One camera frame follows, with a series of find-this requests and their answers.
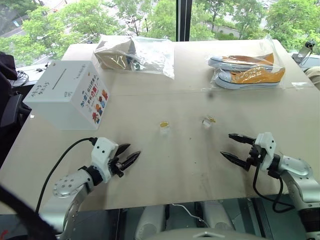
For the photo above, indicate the black window frame post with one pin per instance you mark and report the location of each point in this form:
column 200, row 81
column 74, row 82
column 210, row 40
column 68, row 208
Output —
column 184, row 20

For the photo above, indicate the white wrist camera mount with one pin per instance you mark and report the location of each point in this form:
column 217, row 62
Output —
column 268, row 147
column 102, row 150

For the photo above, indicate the beige rounded object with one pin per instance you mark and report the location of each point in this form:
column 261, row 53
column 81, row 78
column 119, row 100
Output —
column 313, row 76

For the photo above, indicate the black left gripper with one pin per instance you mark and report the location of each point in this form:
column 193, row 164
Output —
column 117, row 167

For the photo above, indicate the white slotted box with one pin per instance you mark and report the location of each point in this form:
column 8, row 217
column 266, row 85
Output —
column 62, row 100

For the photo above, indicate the black office chair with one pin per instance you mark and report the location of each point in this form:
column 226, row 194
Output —
column 10, row 110

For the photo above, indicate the yellow canvas sneaker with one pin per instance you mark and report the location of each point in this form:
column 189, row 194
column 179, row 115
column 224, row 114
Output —
column 240, row 61
column 252, row 78

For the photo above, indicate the clear bag with sneakers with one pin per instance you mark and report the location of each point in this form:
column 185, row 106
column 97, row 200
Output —
column 250, row 50

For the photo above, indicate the clear bag with brown box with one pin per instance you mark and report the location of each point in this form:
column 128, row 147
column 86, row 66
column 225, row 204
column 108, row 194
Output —
column 155, row 57

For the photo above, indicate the grey rounded robot shape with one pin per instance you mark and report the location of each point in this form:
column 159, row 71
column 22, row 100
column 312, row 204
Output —
column 151, row 222
column 216, row 216

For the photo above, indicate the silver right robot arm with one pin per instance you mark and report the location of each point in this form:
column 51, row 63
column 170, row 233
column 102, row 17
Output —
column 297, row 170

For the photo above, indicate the grey robot torso edge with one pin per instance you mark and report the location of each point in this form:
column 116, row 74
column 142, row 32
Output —
column 197, row 235

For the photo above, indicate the black webcam on stand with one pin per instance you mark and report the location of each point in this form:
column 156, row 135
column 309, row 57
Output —
column 310, row 45

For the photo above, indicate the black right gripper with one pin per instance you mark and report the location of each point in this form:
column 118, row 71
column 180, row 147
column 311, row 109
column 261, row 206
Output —
column 256, row 155

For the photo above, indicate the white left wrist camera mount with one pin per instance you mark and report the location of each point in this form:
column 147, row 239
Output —
column 102, row 150

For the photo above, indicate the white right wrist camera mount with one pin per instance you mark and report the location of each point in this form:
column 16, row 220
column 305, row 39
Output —
column 268, row 147

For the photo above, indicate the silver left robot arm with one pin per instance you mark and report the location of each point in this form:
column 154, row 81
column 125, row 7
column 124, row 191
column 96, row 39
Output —
column 67, row 185

